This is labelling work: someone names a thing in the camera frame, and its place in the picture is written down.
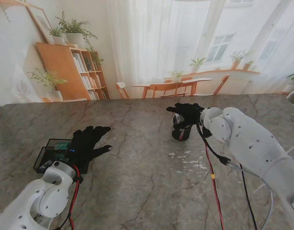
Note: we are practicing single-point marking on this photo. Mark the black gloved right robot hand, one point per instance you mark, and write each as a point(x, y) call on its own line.
point(190, 113)

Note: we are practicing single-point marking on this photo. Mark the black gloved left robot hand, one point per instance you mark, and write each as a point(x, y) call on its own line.
point(84, 146)

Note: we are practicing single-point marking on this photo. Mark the black mesh desk organizer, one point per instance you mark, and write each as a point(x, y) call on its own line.
point(41, 155)

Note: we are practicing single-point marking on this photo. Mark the black mesh pen cup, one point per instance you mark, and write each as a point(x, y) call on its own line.
point(186, 135)

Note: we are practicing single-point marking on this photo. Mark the teal binder clip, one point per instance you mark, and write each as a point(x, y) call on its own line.
point(61, 157)
point(62, 145)

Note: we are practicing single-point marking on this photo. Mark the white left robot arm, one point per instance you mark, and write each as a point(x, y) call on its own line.
point(48, 198)

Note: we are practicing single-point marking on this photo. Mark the printed room scene backdrop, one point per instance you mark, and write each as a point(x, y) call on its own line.
point(161, 36)

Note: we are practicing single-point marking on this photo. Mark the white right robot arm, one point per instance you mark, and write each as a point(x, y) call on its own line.
point(245, 136)

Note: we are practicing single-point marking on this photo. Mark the pink marker with black cap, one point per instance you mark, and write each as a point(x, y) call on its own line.
point(180, 136)

